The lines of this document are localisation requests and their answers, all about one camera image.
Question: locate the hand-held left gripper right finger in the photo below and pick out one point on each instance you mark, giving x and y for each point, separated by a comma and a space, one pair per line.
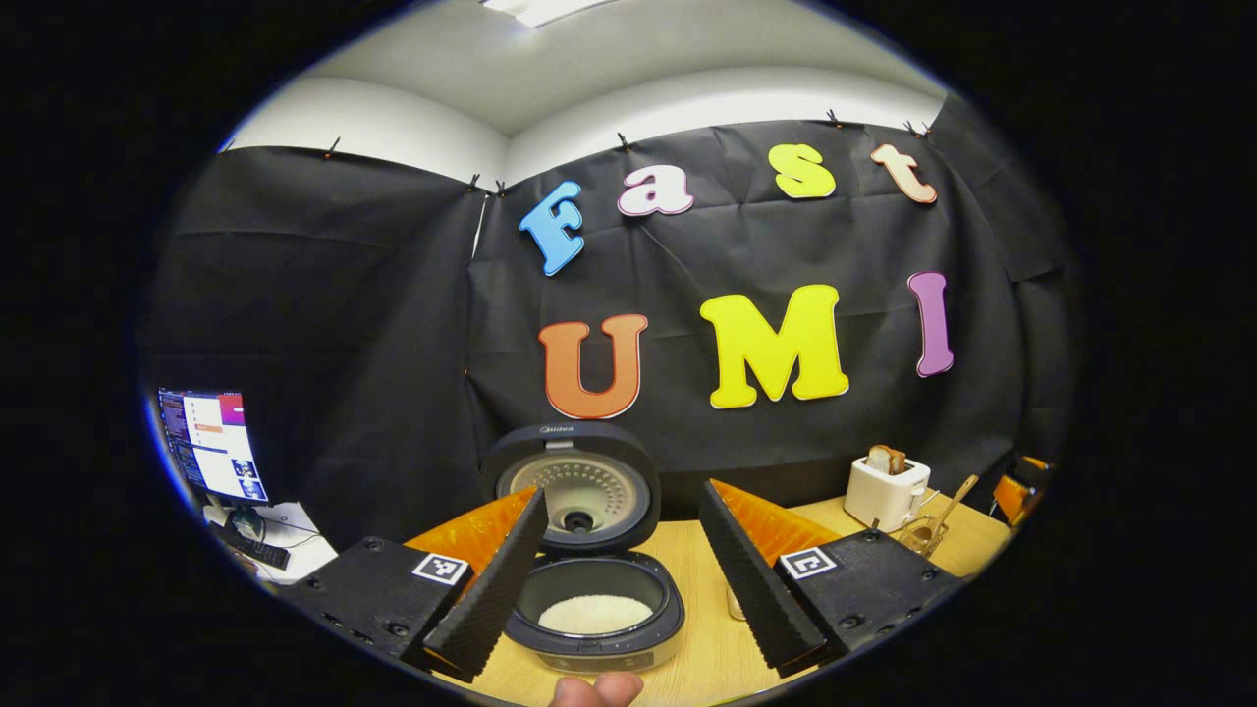
751, 584

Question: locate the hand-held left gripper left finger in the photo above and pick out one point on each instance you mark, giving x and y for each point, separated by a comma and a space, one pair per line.
501, 579

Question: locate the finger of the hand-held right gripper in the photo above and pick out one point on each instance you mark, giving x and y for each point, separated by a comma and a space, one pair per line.
1011, 499
1036, 464

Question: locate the wooden spoon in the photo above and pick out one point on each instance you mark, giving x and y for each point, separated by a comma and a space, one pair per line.
957, 501

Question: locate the white rice heap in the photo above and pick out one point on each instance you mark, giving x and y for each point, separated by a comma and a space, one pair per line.
594, 615

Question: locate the dark grey rice cooker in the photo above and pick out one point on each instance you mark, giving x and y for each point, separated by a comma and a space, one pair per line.
589, 442

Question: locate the white toaster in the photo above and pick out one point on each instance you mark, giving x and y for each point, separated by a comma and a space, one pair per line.
884, 496

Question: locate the brown bread slice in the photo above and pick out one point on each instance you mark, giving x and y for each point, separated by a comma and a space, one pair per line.
886, 460

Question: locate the white side table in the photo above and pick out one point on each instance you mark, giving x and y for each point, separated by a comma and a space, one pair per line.
304, 540

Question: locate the black keyboard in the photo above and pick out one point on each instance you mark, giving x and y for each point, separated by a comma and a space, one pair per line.
250, 548

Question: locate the black backdrop cloth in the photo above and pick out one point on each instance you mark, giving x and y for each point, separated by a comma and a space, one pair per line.
393, 324

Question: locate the computer monitor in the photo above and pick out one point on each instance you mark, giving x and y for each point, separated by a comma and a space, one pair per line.
211, 442

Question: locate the ceiling light panel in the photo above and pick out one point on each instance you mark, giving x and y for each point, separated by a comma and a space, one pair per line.
545, 10

